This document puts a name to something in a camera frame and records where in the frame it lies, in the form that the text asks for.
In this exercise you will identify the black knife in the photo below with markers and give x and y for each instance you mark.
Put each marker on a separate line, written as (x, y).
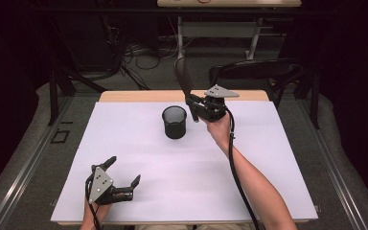
(184, 78)

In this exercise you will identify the person's right hand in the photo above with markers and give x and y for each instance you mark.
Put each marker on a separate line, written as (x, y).
(218, 129)

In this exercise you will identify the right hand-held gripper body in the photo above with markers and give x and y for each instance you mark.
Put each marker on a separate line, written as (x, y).
(215, 103)

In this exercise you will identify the wooden desk with white legs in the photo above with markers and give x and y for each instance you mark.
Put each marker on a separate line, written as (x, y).
(217, 28)

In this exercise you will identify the wooden table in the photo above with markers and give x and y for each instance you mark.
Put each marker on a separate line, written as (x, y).
(140, 96)

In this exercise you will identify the aluminium floor rail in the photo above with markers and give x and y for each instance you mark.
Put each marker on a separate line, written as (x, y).
(335, 172)
(28, 166)

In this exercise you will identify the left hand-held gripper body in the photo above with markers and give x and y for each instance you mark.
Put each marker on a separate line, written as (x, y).
(99, 185)

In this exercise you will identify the white table cover sheet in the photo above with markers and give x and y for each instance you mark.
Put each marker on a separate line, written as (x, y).
(172, 191)

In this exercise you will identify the black floor socket frame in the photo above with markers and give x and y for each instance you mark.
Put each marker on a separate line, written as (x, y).
(60, 136)

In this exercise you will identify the black chair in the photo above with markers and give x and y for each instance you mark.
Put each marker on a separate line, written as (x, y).
(258, 72)

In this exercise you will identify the black mesh cup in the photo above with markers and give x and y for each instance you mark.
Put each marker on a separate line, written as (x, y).
(174, 123)

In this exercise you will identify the black metal frame stand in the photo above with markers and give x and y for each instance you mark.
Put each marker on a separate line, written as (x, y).
(53, 96)
(315, 99)

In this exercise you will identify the person's left hand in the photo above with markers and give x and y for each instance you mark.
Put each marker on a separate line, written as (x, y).
(94, 215)

